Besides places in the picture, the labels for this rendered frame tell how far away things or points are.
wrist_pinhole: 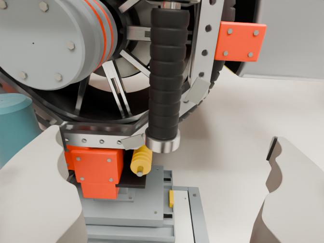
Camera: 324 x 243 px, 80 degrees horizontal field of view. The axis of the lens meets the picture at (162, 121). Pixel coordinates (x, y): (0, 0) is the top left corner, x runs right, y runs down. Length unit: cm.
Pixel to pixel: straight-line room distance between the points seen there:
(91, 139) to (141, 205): 41
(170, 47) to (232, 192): 115
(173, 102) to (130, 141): 31
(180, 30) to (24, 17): 20
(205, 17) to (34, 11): 27
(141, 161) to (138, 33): 33
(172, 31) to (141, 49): 49
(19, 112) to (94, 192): 32
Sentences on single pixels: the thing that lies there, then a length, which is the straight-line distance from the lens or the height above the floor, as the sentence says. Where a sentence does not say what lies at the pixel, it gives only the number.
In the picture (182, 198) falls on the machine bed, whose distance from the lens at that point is 107.
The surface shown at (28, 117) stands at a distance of 44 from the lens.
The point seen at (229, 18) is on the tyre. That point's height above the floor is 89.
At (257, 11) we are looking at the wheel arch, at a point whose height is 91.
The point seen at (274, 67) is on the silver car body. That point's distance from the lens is 65.
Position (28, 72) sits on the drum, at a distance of 33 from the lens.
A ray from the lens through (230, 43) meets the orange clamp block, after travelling 43.
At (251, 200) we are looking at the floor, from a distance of 129.
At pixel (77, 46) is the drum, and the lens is 29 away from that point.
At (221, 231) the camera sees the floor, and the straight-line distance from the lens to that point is 111.
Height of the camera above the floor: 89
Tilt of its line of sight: 29 degrees down
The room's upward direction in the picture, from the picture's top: 3 degrees clockwise
